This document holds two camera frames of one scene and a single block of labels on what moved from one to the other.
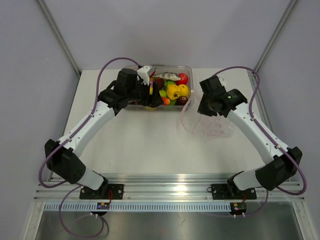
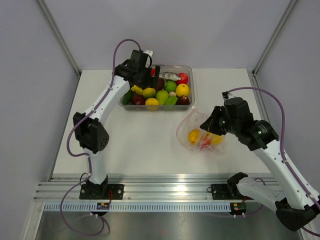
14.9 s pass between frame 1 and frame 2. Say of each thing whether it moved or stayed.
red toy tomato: stayed
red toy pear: moved
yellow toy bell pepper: moved
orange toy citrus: stayed
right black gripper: moved
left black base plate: stayed
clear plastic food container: stayed
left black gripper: moved
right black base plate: stayed
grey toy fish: stayed
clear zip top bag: moved
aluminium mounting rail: stayed
